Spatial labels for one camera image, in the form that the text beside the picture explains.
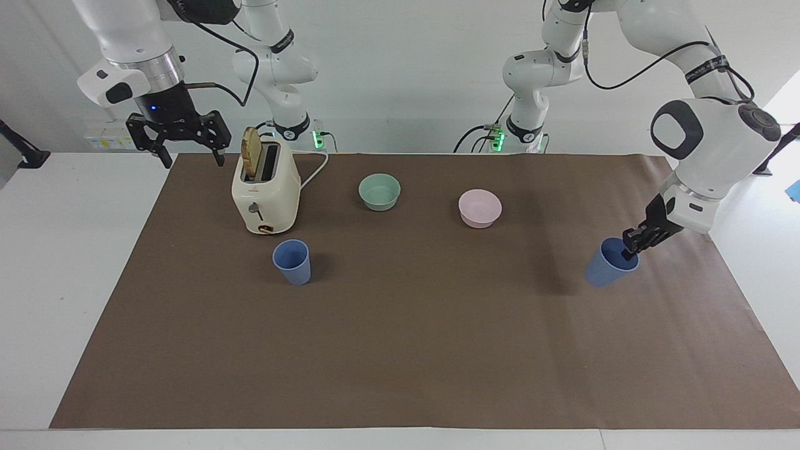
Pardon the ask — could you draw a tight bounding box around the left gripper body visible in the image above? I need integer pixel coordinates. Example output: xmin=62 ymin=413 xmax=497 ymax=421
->
xmin=644 ymin=193 xmax=683 ymax=238

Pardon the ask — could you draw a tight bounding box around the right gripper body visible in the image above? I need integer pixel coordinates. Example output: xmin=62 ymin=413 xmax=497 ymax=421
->
xmin=132 ymin=80 xmax=202 ymax=133

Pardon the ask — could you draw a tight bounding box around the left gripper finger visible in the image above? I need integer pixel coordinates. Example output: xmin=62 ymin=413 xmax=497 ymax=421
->
xmin=621 ymin=219 xmax=652 ymax=261
xmin=634 ymin=232 xmax=674 ymax=254

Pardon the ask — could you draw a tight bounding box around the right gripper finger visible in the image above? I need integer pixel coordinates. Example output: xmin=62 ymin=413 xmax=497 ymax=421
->
xmin=185 ymin=111 xmax=226 ymax=168
xmin=126 ymin=113 xmax=174 ymax=169

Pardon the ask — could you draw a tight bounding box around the blue plastic cup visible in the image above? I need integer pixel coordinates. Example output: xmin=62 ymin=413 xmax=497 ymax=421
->
xmin=272 ymin=239 xmax=312 ymax=287
xmin=584 ymin=236 xmax=641 ymax=288

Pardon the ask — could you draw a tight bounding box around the toast slice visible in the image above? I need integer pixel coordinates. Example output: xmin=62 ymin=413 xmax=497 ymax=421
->
xmin=242 ymin=126 xmax=261 ymax=179

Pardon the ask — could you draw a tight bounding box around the white power strip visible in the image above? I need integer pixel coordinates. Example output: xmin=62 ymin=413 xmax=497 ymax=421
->
xmin=85 ymin=127 xmax=137 ymax=151

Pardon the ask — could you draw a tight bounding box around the cream toaster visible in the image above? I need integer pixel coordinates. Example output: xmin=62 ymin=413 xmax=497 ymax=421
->
xmin=231 ymin=132 xmax=303 ymax=236

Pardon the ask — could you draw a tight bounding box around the black stand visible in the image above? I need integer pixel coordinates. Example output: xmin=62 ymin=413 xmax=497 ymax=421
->
xmin=0 ymin=119 xmax=51 ymax=170
xmin=752 ymin=122 xmax=800 ymax=176

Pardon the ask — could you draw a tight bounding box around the pink bowl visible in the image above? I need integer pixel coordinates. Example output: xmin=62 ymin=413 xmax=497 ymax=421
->
xmin=457 ymin=189 xmax=503 ymax=229

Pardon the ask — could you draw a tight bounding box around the green bowl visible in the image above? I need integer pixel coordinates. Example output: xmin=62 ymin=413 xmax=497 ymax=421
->
xmin=357 ymin=173 xmax=402 ymax=213

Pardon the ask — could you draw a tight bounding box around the white toaster cable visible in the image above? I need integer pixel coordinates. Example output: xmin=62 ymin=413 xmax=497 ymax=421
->
xmin=289 ymin=147 xmax=330 ymax=190

